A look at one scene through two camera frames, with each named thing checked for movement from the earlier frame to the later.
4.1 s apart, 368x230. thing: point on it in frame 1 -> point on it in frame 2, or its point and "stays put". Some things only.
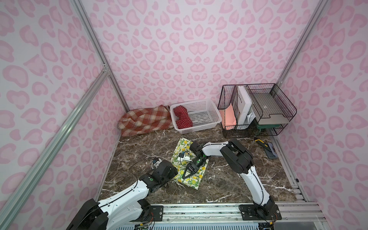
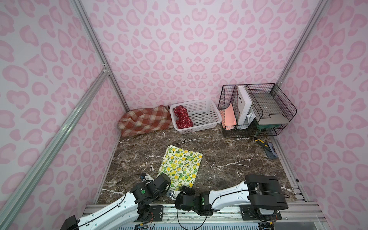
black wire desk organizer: (249, 110) stays put
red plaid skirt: (143, 120) stays put
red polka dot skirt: (184, 121) stays put
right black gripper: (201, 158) -> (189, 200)
